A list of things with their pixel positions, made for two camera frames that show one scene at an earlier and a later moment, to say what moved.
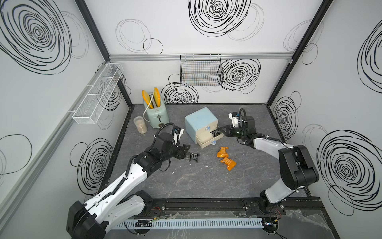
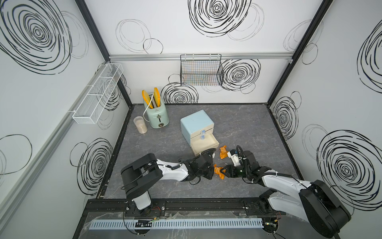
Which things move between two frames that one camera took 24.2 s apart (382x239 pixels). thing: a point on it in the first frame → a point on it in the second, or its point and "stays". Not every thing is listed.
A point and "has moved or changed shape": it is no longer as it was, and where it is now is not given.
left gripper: (182, 151) → (211, 171)
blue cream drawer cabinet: (199, 125) has moved or changed shape
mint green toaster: (158, 116) stays
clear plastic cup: (141, 124) stays
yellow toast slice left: (146, 98) stays
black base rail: (230, 209) stays
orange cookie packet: (230, 163) → (217, 170)
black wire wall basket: (201, 69) stays
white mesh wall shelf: (88, 111) stays
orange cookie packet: (222, 152) stays
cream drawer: (205, 138) has moved or changed shape
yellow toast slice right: (156, 97) stays
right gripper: (228, 133) → (230, 171)
